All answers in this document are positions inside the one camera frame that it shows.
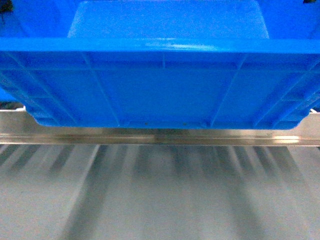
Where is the large blue plastic crate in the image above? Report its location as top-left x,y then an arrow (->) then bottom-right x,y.
0,0 -> 320,130

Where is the stainless steel roller shelf rack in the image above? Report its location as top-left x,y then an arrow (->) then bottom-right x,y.
0,110 -> 320,147

